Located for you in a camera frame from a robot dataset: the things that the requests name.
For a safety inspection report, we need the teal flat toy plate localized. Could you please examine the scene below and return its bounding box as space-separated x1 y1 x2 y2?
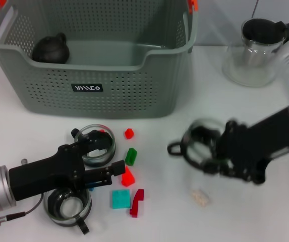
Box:
111 189 131 210

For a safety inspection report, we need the dark clay teapot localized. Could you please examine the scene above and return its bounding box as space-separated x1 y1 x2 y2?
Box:
31 32 71 64

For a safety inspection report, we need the translucent white toy brick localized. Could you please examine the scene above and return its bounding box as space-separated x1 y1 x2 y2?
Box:
190 188 210 208

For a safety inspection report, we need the green toy brick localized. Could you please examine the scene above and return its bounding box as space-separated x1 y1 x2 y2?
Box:
124 148 138 166

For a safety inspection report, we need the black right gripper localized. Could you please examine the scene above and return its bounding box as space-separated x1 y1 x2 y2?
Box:
192 104 289 187

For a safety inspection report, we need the grey-green perforated storage bin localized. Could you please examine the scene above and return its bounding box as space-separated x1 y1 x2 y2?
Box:
0 0 200 119

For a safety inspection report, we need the dark red arch brick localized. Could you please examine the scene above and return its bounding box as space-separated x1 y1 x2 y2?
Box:
129 188 145 218

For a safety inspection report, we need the glass teacup with black base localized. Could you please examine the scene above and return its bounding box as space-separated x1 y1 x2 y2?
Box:
167 118 227 174
43 186 92 235
71 124 117 168

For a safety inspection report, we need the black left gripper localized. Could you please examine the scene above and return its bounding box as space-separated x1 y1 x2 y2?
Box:
9 130 126 201

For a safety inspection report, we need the red sloped toy brick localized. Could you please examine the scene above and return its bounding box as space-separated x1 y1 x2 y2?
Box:
121 165 136 187

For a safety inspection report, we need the glass pitcher with black lid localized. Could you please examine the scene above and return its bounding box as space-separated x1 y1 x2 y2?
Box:
221 18 289 88

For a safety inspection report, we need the left arm grey cable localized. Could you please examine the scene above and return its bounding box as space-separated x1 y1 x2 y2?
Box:
0 194 45 229

